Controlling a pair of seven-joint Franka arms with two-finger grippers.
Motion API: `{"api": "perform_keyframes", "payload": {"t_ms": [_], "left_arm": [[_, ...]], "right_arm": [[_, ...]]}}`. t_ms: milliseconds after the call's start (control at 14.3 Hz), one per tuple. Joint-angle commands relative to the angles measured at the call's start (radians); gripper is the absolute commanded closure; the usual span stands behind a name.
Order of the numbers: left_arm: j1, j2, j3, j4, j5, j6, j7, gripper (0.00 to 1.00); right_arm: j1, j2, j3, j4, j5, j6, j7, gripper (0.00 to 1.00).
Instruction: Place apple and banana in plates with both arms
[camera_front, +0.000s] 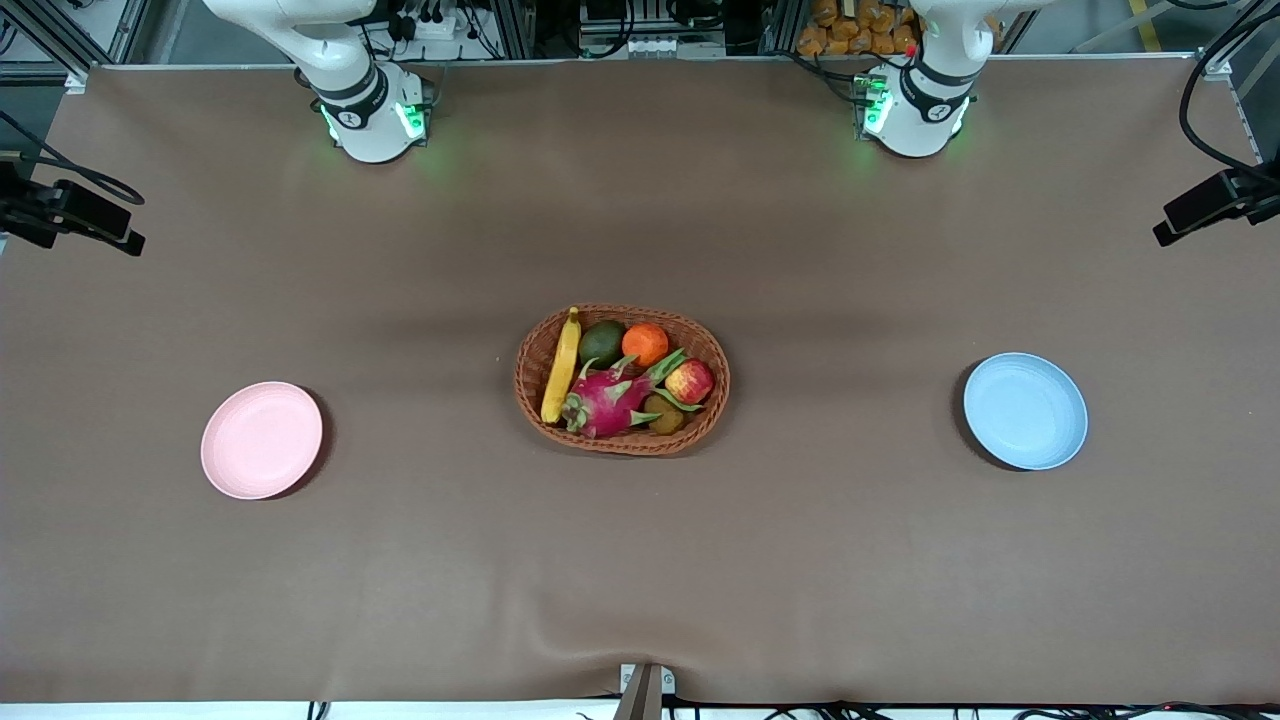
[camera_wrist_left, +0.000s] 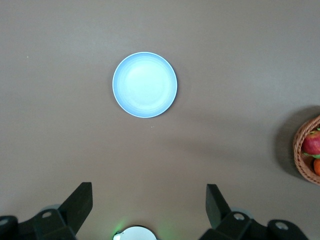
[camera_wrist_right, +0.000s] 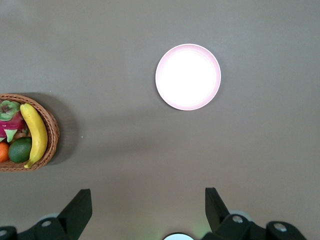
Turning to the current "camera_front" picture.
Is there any yellow banana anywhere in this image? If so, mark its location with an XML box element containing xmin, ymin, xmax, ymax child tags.
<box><xmin>541</xmin><ymin>307</ymin><xmax>582</xmax><ymax>424</ymax></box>

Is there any red yellow apple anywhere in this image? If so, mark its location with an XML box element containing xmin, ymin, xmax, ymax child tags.
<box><xmin>665</xmin><ymin>359</ymin><xmax>716</xmax><ymax>406</ymax></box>

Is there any blue plate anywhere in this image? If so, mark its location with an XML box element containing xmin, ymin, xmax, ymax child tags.
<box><xmin>963</xmin><ymin>352</ymin><xmax>1089</xmax><ymax>472</ymax></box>

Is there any pink plate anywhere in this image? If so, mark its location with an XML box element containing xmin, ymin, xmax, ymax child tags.
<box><xmin>200</xmin><ymin>381</ymin><xmax>324</xmax><ymax>501</ymax></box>

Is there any bag of orange snacks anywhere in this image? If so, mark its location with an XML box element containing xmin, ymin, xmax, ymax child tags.
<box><xmin>797</xmin><ymin>0</ymin><xmax>921</xmax><ymax>57</ymax></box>

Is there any white power strip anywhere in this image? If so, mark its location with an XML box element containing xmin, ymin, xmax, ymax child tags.
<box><xmin>393</xmin><ymin>8</ymin><xmax>461</xmax><ymax>41</ymax></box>

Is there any brown wicker basket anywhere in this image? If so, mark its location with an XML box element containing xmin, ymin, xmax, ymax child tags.
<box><xmin>514</xmin><ymin>304</ymin><xmax>731</xmax><ymax>457</ymax></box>

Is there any green avocado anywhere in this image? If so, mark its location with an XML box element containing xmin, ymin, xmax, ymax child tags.
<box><xmin>579</xmin><ymin>320</ymin><xmax>627</xmax><ymax>369</ymax></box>

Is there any pink dragon fruit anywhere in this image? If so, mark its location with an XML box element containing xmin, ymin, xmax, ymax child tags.
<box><xmin>561</xmin><ymin>348</ymin><xmax>691</xmax><ymax>440</ymax></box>

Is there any orange fruit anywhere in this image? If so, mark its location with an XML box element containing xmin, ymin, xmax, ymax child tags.
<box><xmin>621</xmin><ymin>322</ymin><xmax>670</xmax><ymax>367</ymax></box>

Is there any brown kiwi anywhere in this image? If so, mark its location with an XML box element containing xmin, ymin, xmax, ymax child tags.
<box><xmin>641</xmin><ymin>394</ymin><xmax>687</xmax><ymax>436</ymax></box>

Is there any white terminal block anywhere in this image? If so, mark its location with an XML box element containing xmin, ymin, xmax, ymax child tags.
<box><xmin>622</xmin><ymin>36</ymin><xmax>727</xmax><ymax>59</ymax></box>

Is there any brown table mat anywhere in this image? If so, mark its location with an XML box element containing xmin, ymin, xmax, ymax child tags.
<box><xmin>0</xmin><ymin>55</ymin><xmax>1280</xmax><ymax>706</ymax></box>

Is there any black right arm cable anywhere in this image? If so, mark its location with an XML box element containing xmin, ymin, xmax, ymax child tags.
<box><xmin>0</xmin><ymin>108</ymin><xmax>147</xmax><ymax>207</ymax></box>

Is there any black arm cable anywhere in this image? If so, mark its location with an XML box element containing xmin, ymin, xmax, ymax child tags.
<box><xmin>1178</xmin><ymin>0</ymin><xmax>1280</xmax><ymax>176</ymax></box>
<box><xmin>0</xmin><ymin>108</ymin><xmax>147</xmax><ymax>207</ymax></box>

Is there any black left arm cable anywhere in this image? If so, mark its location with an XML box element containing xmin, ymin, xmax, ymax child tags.
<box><xmin>1178</xmin><ymin>0</ymin><xmax>1280</xmax><ymax>176</ymax></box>

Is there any aluminium frame post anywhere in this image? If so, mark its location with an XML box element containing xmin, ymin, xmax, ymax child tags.
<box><xmin>760</xmin><ymin>0</ymin><xmax>803</xmax><ymax>55</ymax></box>
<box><xmin>488</xmin><ymin>0</ymin><xmax>537</xmax><ymax>59</ymax></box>

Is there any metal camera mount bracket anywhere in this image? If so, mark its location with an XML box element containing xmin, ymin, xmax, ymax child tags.
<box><xmin>612</xmin><ymin>662</ymin><xmax>677</xmax><ymax>720</ymax></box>

